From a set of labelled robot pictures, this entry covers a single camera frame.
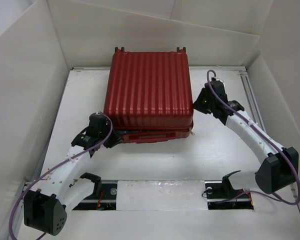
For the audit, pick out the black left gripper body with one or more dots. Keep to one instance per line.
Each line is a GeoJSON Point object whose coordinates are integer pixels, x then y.
{"type": "Point", "coordinates": [103, 135]}

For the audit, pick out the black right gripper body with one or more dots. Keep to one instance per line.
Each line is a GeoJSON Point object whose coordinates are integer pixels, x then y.
{"type": "Point", "coordinates": [212, 105]}

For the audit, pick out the red hard-shell suitcase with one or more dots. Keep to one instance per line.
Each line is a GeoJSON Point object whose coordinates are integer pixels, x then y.
{"type": "Point", "coordinates": [149, 95]}

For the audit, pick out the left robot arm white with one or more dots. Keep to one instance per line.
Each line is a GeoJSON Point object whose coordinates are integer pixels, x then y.
{"type": "Point", "coordinates": [48, 201]}

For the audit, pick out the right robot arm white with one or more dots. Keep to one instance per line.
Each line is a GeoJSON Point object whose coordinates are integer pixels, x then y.
{"type": "Point", "coordinates": [278, 164]}

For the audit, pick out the white foam cover panel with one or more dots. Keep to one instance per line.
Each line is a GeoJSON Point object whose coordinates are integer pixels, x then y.
{"type": "Point", "coordinates": [160, 195]}

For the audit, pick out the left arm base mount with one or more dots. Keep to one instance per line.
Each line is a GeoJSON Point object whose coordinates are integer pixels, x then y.
{"type": "Point", "coordinates": [105, 200]}

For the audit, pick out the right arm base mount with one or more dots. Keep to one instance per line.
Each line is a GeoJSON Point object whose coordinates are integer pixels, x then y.
{"type": "Point", "coordinates": [220, 195]}

